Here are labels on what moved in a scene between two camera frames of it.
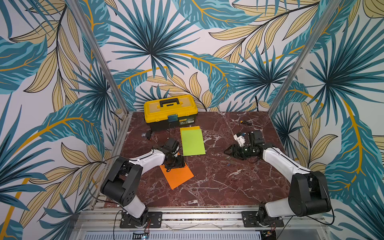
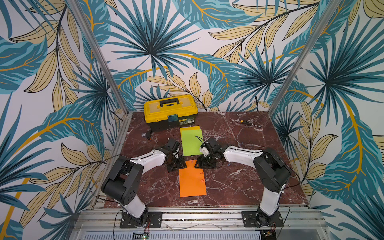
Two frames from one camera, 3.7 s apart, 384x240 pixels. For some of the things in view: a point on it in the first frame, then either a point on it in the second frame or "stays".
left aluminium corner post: x=101 y=57 stays
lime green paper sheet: x=192 y=142 stays
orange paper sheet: x=176 y=176 → x=191 y=180
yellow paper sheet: x=192 y=128 stays
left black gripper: x=181 y=163 stays
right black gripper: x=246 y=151 → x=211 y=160
